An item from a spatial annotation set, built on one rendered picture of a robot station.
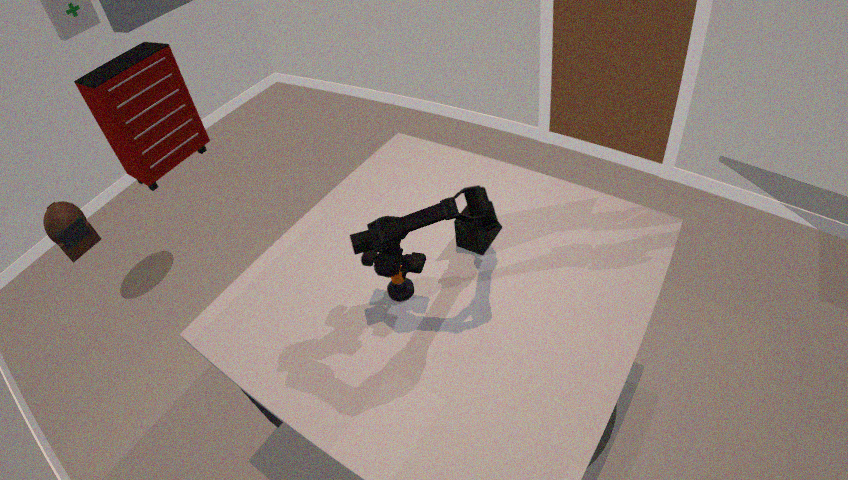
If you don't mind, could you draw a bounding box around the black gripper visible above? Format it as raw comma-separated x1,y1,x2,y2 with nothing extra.
361,240,426,280

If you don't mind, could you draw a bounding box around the dark grey round pedestal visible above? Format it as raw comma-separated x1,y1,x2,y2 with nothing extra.
387,278,414,302

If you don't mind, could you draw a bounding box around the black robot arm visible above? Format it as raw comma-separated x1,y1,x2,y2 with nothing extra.
350,186,498,278

